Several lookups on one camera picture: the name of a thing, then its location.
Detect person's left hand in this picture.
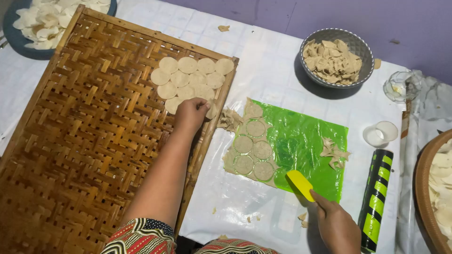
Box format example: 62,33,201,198
175,98,212,135

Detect person's right hand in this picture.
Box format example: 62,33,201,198
310,189,362,254

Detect yellow plastic scraper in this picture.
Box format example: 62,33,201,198
286,170,316,202

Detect group of round dough discs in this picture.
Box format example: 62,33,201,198
151,56,235,115

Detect clump of dough trimmings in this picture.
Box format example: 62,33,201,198
319,137,351,171
216,107,245,133

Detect rolled dough sheet with holes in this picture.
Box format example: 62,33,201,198
223,98,280,188

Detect cut dough circle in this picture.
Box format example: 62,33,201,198
253,141,273,160
246,120,266,138
233,135,254,154
234,155,254,175
254,162,274,182

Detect white plastic table cover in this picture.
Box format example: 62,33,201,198
0,0,412,254

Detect green plastic sheet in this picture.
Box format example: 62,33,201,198
223,100,349,203

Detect large woven bamboo tray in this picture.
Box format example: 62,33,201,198
0,4,240,254

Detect heap of dough scraps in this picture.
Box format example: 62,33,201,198
303,39,363,85

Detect person's patterned garment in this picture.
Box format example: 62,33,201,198
101,218,280,254

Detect pile of white dried crackers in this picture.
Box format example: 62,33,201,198
12,0,112,50

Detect grey patterned bowl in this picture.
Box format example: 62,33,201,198
299,28,375,89

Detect clear plastic cup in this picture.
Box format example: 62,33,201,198
363,121,399,147

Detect blue round tray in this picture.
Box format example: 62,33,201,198
3,0,118,60

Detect black green striped rolling pin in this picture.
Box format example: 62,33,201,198
357,148,394,253

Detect small clear glass dish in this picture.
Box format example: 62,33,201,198
383,71,423,103

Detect crumpled clear plastic sheet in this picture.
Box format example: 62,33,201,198
395,70,452,254

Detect brown woven basket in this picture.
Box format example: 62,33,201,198
415,129,452,254

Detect pile of pale crackers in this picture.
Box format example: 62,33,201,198
428,138,452,245

